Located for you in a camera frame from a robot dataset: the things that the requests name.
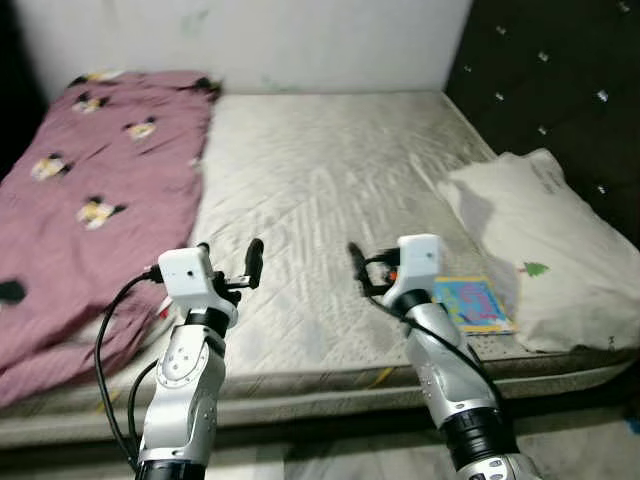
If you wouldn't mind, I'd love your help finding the blue yellow children's book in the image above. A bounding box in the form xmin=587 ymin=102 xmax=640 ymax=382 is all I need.
xmin=432 ymin=276 xmax=517 ymax=337

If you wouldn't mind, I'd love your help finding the white pillow with green print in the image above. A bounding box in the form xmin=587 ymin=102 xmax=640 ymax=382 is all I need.
xmin=436 ymin=150 xmax=640 ymax=354

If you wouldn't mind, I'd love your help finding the quilted beige mattress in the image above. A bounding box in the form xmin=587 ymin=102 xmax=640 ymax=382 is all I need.
xmin=0 ymin=92 xmax=627 ymax=447

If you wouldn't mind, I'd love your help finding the purple cartoon print blanket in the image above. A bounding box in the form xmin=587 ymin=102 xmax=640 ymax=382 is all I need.
xmin=0 ymin=70 xmax=224 ymax=408

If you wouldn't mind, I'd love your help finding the dark tufted headboard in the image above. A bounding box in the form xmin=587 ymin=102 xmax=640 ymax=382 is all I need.
xmin=444 ymin=0 xmax=640 ymax=248

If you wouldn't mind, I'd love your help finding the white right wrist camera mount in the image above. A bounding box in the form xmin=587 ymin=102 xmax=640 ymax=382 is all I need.
xmin=385 ymin=235 xmax=445 ymax=307

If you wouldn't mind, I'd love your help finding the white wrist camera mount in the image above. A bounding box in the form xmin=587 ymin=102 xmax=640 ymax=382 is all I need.
xmin=158 ymin=248 xmax=217 ymax=314
xmin=385 ymin=235 xmax=445 ymax=307

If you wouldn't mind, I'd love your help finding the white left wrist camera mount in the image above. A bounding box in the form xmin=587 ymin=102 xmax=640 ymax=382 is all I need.
xmin=158 ymin=248 xmax=217 ymax=314

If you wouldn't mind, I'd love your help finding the dark bed frame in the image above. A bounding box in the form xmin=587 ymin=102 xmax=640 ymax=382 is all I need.
xmin=0 ymin=370 xmax=640 ymax=463

